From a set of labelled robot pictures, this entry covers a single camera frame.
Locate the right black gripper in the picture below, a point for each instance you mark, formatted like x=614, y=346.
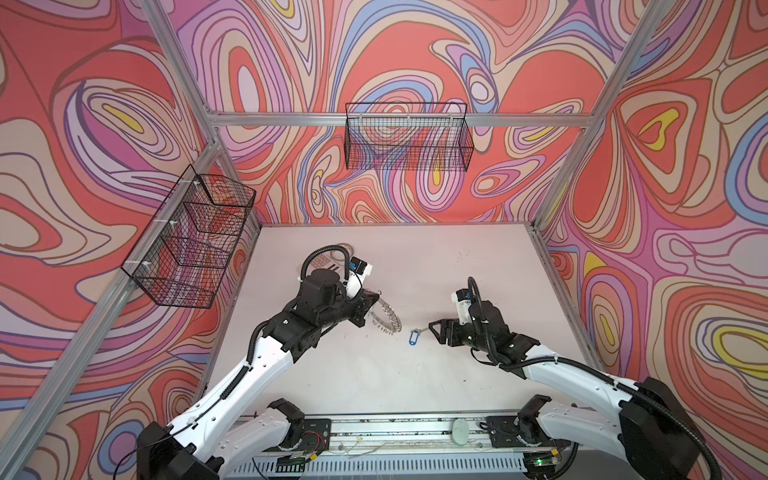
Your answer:
x=446, y=325

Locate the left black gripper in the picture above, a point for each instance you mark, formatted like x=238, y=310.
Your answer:
x=362, y=304

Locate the metal disc key ring holder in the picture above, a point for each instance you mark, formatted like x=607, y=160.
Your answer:
x=383, y=316

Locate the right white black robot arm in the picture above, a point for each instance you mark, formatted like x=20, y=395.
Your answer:
x=640, y=422

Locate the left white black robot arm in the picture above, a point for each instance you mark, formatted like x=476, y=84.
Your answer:
x=207, y=441

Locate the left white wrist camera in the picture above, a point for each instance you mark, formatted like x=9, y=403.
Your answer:
x=359, y=270

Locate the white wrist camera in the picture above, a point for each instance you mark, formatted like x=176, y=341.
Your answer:
x=461, y=299
x=359, y=270

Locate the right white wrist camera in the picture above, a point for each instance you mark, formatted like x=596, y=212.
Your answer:
x=461, y=299

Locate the white oval puck on rail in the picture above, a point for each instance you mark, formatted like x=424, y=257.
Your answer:
x=460, y=432

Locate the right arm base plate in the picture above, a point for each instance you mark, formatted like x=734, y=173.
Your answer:
x=504, y=432

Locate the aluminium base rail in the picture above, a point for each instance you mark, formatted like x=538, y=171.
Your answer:
x=372, y=446

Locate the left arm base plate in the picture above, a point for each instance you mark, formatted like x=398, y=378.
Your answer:
x=306, y=435

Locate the black wire basket back wall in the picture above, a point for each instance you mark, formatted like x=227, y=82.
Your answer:
x=405, y=135

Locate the black wire basket wall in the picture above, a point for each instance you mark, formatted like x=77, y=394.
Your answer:
x=405, y=135
x=191, y=239

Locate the black wire basket left wall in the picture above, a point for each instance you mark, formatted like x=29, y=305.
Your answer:
x=191, y=239

